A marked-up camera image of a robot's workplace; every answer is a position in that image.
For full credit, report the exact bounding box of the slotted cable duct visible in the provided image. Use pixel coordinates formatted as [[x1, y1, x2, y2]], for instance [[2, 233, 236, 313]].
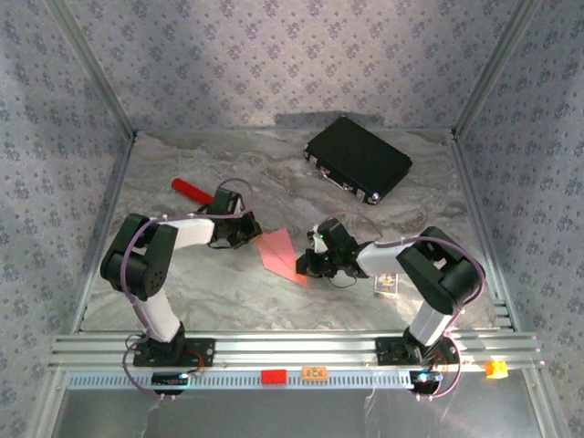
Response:
[[66, 368, 412, 391]]

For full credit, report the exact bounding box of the black briefcase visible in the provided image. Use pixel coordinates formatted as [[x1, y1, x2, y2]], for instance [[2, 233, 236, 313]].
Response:
[[303, 116, 414, 206]]

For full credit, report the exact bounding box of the red cylindrical marker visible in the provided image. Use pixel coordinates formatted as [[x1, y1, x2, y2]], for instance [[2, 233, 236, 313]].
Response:
[[171, 177, 215, 206]]

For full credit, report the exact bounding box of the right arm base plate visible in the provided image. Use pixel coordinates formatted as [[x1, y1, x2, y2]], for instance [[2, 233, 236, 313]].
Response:
[[376, 336, 460, 366]]

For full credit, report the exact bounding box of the aluminium side rail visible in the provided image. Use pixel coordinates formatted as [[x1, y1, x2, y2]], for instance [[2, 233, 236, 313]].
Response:
[[70, 131, 138, 334], [449, 131, 521, 332]]

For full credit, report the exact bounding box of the aluminium frame post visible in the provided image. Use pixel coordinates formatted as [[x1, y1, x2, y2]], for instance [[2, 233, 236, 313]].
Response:
[[451, 0, 547, 141], [44, 0, 139, 138]]

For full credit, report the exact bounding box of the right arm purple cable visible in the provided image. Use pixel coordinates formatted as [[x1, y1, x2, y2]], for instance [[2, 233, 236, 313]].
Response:
[[317, 210, 485, 402]]

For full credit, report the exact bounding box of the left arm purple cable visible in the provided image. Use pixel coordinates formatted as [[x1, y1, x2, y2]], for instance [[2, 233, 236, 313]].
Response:
[[121, 177, 256, 402]]

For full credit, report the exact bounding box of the playing card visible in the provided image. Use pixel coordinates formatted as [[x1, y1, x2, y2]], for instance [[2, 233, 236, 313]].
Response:
[[373, 273, 399, 296]]

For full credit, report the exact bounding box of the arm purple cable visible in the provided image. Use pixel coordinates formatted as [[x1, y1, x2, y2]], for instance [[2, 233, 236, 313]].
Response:
[[121, 177, 256, 402], [317, 210, 485, 402]]

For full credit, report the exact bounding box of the pink paper sheet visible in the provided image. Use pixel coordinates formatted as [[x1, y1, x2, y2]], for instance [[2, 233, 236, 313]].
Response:
[[255, 227, 311, 288]]

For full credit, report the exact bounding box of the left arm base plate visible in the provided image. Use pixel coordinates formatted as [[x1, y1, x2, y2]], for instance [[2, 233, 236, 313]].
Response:
[[132, 337, 216, 369]]

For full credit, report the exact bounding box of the aluminium mounting rail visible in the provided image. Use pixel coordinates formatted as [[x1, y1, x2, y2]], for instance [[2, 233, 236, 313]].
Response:
[[47, 332, 547, 371]]

